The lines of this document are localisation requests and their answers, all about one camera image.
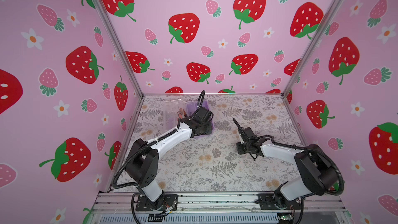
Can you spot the aluminium frame rail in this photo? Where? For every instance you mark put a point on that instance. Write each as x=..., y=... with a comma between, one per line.
x=219, y=208

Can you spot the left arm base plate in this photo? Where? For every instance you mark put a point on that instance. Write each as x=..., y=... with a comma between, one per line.
x=166, y=202

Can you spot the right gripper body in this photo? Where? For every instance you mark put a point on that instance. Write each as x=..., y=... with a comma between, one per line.
x=242, y=147

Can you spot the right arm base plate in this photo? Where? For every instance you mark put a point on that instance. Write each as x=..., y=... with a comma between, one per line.
x=273, y=202

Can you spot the orange handle screwdriver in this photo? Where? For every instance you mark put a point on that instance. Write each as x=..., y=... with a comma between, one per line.
x=181, y=113

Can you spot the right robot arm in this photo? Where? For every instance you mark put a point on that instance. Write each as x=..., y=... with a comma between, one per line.
x=319, y=174

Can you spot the purple plastic tool box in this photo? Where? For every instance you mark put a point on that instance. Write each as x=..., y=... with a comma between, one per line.
x=175, y=109

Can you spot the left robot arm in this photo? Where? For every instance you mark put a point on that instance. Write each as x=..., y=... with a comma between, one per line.
x=141, y=166

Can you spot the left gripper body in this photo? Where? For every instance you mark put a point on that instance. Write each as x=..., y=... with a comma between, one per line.
x=207, y=128

